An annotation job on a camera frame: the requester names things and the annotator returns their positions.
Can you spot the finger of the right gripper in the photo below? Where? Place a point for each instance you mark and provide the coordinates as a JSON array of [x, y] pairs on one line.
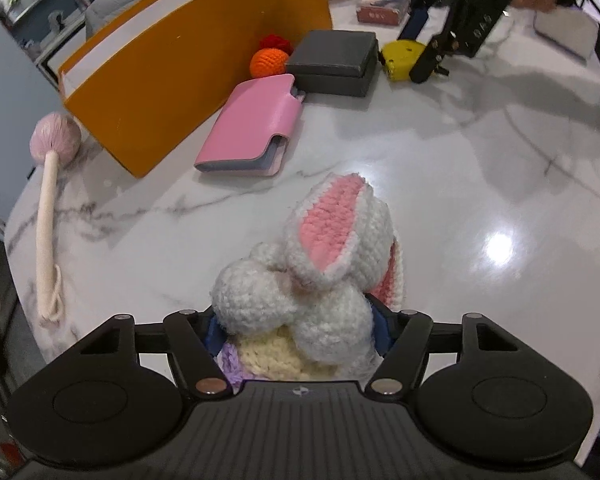
[[417, 20], [429, 62]]

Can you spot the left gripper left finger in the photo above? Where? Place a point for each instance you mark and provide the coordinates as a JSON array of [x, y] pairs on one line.
[[195, 339]]

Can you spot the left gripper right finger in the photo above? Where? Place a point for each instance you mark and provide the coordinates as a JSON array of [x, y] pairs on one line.
[[401, 339]]

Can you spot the yellow tape measure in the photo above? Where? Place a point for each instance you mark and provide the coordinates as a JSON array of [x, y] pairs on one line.
[[398, 57]]

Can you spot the dark grey square box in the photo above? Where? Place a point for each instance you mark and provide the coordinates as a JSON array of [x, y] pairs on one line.
[[341, 62]]

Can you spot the white crochet bunny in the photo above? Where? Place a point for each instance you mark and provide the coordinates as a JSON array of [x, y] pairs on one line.
[[298, 308]]

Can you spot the illustrated card box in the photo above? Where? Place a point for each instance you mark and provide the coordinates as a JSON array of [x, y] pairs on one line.
[[382, 12]]

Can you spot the white pouch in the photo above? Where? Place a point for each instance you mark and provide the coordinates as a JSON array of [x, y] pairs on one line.
[[570, 28]]

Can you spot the orange crochet ball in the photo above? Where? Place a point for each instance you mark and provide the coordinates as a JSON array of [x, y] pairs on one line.
[[271, 57]]

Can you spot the pink leather wallet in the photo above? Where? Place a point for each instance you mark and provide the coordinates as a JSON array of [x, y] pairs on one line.
[[252, 131]]

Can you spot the pink pompom stick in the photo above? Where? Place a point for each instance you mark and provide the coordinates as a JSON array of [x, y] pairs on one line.
[[54, 143]]

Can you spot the orange storage box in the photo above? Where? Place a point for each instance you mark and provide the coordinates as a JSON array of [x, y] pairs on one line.
[[160, 69]]

